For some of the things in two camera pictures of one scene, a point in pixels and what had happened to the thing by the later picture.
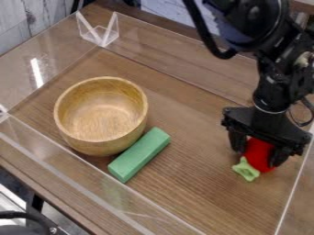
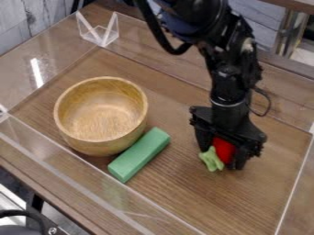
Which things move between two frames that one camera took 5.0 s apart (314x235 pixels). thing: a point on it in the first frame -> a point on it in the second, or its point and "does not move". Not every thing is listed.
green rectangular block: (139, 154) does not move
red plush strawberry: (260, 151) -> (218, 155)
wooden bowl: (99, 113) does not move
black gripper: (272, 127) -> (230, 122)
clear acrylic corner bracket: (103, 36) does not move
